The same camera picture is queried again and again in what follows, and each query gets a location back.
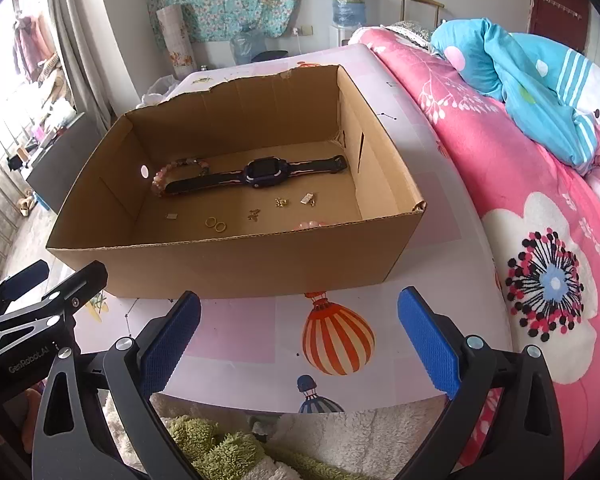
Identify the patterned pillow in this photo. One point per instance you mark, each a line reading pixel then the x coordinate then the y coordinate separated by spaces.
pixel 410 30

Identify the dark grey cabinet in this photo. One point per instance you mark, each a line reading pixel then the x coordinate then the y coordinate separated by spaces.
pixel 60 160

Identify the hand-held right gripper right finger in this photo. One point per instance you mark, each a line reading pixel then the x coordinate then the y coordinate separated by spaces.
pixel 430 340

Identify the black round object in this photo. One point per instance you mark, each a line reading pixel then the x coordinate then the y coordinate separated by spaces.
pixel 270 55

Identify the row of hanging clothes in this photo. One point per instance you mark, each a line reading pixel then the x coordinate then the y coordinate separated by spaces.
pixel 30 45

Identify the brown cardboard box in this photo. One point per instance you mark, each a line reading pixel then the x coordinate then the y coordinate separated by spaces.
pixel 230 265

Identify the gold hoop earring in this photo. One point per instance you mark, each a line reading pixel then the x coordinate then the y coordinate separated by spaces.
pixel 210 222

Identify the pink floral blanket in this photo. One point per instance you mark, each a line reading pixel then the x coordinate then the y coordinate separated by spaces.
pixel 530 235

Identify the clear empty water bottle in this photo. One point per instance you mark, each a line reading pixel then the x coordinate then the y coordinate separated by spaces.
pixel 247 45

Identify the blue quilt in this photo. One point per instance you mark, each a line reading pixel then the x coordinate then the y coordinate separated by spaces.
pixel 530 85

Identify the white plastic bag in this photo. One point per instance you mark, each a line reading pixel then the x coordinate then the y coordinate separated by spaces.
pixel 160 89

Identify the grey curtain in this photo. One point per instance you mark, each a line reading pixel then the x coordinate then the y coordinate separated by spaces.
pixel 75 35

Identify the pair of beige slippers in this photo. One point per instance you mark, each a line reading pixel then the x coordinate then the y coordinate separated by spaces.
pixel 25 205

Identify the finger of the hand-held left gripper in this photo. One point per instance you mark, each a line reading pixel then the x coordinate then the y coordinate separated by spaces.
pixel 82 282
pixel 27 277

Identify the purple black smartwatch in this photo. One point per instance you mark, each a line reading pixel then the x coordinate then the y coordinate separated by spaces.
pixel 257 172

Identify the person's left forearm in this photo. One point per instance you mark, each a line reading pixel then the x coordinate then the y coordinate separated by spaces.
pixel 34 410

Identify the dark red door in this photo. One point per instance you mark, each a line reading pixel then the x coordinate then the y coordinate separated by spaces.
pixel 560 5

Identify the blue water bottle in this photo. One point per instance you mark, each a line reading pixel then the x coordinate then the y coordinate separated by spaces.
pixel 349 2

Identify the gold butterfly charm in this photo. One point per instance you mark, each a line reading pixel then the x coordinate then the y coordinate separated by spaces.
pixel 252 214

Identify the wooden chair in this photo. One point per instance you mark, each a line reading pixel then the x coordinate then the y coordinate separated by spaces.
pixel 420 5

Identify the white fluffy cloth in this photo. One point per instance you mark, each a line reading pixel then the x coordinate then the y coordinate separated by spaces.
pixel 355 440

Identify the green fluffy cloth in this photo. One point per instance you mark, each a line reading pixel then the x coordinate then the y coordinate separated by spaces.
pixel 215 450

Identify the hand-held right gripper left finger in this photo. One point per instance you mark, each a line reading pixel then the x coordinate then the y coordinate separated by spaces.
pixel 172 340

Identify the white wall socket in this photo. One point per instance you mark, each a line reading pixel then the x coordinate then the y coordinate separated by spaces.
pixel 305 30

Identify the rolled floral paper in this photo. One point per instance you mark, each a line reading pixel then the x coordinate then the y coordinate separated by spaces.
pixel 172 40

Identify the white water dispenser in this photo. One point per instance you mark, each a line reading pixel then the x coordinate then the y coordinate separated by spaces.
pixel 342 37

